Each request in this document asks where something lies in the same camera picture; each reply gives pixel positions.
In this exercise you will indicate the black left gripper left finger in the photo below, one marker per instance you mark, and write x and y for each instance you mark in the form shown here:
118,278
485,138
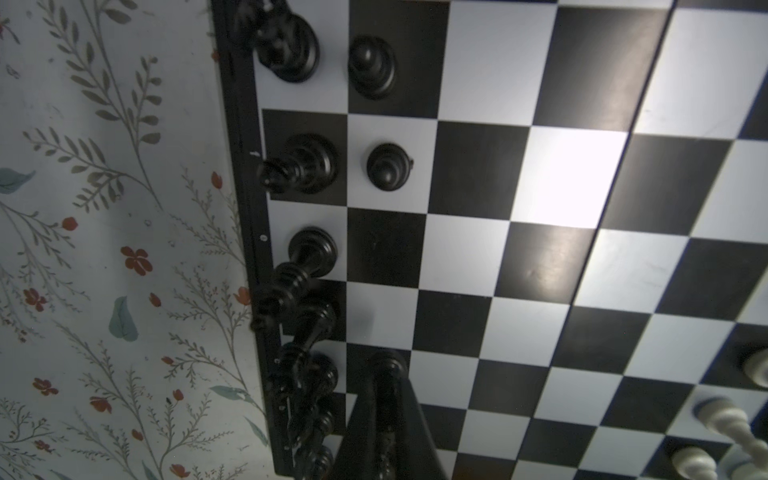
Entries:
357,453

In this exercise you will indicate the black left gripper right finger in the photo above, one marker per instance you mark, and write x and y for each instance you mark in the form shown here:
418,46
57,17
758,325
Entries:
416,456

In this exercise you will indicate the black chess pawn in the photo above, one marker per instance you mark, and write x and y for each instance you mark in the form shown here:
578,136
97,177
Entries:
387,370

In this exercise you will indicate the black white chessboard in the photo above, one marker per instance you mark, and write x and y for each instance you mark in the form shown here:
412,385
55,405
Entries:
554,211

